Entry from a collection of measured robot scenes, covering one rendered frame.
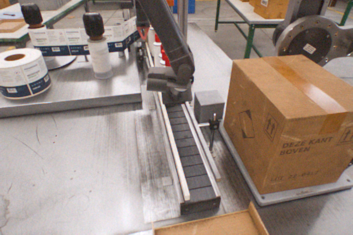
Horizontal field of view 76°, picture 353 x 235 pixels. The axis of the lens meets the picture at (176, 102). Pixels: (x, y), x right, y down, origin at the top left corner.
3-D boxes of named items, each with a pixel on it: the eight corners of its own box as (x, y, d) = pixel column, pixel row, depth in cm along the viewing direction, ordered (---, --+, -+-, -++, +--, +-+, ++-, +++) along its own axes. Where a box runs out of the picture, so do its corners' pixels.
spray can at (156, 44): (154, 72, 116) (152, 32, 104) (164, 71, 117) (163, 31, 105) (155, 77, 112) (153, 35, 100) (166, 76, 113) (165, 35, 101)
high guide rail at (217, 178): (156, 36, 141) (156, 34, 140) (158, 36, 141) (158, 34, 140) (215, 182, 54) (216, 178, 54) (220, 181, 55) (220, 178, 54)
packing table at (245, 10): (211, 30, 456) (216, -13, 411) (251, 30, 456) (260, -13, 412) (237, 87, 275) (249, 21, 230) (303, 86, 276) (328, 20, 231)
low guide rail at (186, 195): (145, 45, 143) (145, 42, 142) (147, 45, 143) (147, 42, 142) (185, 200, 56) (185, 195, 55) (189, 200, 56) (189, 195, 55)
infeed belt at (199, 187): (139, 27, 192) (139, 22, 190) (149, 27, 193) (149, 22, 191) (185, 212, 59) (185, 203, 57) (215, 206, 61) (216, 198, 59)
